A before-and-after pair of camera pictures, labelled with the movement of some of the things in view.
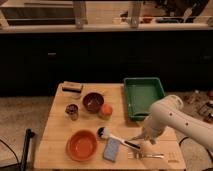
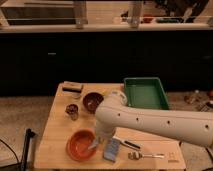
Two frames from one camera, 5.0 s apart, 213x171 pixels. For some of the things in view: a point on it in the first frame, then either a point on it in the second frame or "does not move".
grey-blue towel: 141,136 to 95,143
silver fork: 139,155 does not move
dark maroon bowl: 93,102 does not move
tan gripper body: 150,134 to 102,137
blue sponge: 111,149 does not move
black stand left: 28,135 does not move
